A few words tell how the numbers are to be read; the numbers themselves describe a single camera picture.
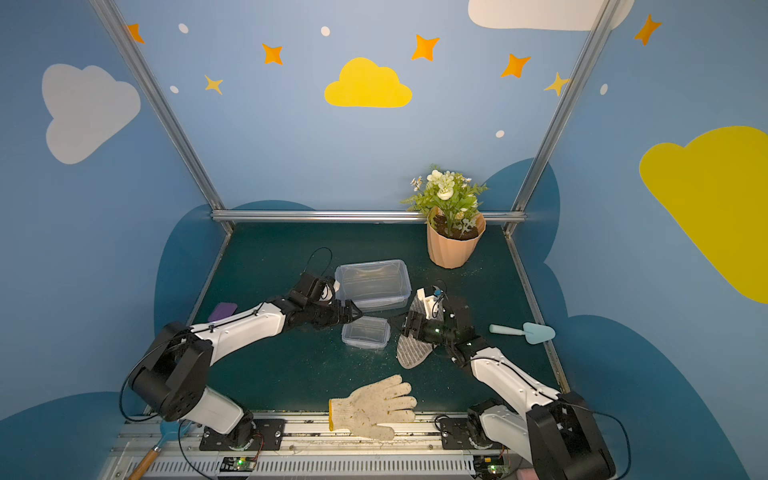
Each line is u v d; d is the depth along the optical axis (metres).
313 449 0.73
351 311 0.80
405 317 0.73
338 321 0.78
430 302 0.78
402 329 0.73
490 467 0.71
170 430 0.75
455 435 0.75
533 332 0.94
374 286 1.02
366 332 0.92
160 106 0.84
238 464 0.71
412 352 0.88
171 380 0.44
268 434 0.75
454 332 0.66
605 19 0.69
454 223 1.04
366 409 0.78
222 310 0.96
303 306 0.70
